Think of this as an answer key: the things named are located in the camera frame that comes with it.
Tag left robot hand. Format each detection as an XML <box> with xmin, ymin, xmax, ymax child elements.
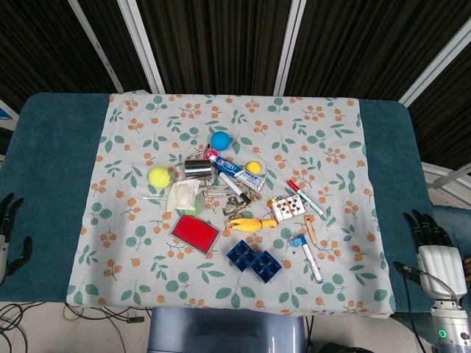
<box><xmin>0</xmin><ymin>193</ymin><xmax>33</xmax><ymax>286</ymax></box>

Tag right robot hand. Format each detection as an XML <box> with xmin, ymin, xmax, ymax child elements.
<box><xmin>393</xmin><ymin>209</ymin><xmax>470</xmax><ymax>304</ymax></box>

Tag playing cards deck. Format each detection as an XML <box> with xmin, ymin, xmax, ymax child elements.
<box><xmin>267</xmin><ymin>196</ymin><xmax>308</xmax><ymax>224</ymax></box>

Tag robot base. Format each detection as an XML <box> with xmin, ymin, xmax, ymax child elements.
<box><xmin>146</xmin><ymin>307</ymin><xmax>308</xmax><ymax>353</ymax></box>

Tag teal table cover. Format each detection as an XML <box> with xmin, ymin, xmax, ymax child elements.
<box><xmin>0</xmin><ymin>91</ymin><xmax>439</xmax><ymax>332</ymax></box>

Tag blue capped marker pen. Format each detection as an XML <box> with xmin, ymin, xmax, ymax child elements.
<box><xmin>300</xmin><ymin>243</ymin><xmax>325</xmax><ymax>285</ymax></box>

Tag red marker pen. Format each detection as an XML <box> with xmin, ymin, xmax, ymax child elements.
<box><xmin>286</xmin><ymin>179</ymin><xmax>325</xmax><ymax>216</ymax></box>

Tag clear plastic wrapper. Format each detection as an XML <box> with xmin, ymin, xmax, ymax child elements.
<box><xmin>138</xmin><ymin>192</ymin><xmax>170</xmax><ymax>205</ymax></box>

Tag yellow-green tennis ball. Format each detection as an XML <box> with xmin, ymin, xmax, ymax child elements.
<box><xmin>148</xmin><ymin>165</ymin><xmax>172</xmax><ymax>189</ymax></box>

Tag clear plastic bag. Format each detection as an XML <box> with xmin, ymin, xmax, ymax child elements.
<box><xmin>166</xmin><ymin>179</ymin><xmax>202</xmax><ymax>213</ymax></box>

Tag blue grid tray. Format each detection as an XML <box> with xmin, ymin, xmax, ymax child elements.
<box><xmin>225</xmin><ymin>239</ymin><xmax>283</xmax><ymax>284</ymax></box>

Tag red ink pad box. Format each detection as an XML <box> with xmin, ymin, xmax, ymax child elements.
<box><xmin>169</xmin><ymin>213</ymin><xmax>221</xmax><ymax>255</ymax></box>

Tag yellow rubber chicken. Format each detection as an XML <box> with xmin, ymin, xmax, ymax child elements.
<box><xmin>222</xmin><ymin>216</ymin><xmax>278</xmax><ymax>234</ymax></box>

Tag steel cup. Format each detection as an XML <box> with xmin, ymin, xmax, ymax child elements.
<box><xmin>183</xmin><ymin>159</ymin><xmax>213</xmax><ymax>181</ymax></box>

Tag floral tablecloth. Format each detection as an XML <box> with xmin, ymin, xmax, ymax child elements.
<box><xmin>65</xmin><ymin>93</ymin><xmax>396</xmax><ymax>319</ymax></box>

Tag toothpaste tube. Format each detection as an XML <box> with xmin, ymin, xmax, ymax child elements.
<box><xmin>209</xmin><ymin>154</ymin><xmax>267</xmax><ymax>192</ymax></box>

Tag black marker pen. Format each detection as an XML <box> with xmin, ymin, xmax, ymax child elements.
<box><xmin>218</xmin><ymin>172</ymin><xmax>250</xmax><ymax>204</ymax></box>

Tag blue ball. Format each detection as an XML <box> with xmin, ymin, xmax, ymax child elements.
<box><xmin>210</xmin><ymin>131</ymin><xmax>232</xmax><ymax>153</ymax></box>

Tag hand cable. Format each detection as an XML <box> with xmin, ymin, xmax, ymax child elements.
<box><xmin>402</xmin><ymin>265</ymin><xmax>461</xmax><ymax>353</ymax></box>

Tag floor cables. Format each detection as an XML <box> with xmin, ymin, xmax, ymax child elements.
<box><xmin>0</xmin><ymin>301</ymin><xmax>148</xmax><ymax>353</ymax></box>

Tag braided cord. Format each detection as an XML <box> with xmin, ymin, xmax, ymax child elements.
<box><xmin>238</xmin><ymin>186</ymin><xmax>267</xmax><ymax>205</ymax></box>

